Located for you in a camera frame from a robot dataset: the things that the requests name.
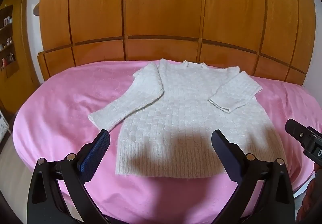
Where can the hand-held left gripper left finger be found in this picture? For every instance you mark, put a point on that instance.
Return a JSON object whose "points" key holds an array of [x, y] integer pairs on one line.
{"points": [[94, 153]]}

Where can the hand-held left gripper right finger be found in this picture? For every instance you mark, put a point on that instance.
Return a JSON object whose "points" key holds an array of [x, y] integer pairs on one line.
{"points": [[221, 147]]}

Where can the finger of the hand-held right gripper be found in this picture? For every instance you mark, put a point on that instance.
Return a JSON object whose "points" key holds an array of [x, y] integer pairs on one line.
{"points": [[296, 130]]}

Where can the white knit sweater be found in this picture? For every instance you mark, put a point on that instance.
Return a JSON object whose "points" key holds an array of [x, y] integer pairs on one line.
{"points": [[181, 115]]}

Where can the pink blanket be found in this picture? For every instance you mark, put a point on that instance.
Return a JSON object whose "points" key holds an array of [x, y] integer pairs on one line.
{"points": [[63, 103]]}

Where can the white patterned box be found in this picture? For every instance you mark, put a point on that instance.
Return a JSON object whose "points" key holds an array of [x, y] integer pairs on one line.
{"points": [[3, 124]]}

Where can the wooden shelf unit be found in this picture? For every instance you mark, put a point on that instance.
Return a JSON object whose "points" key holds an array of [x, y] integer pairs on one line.
{"points": [[8, 42]]}

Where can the wooden wardrobe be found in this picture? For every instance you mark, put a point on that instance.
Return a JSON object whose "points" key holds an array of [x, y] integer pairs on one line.
{"points": [[176, 12]]}

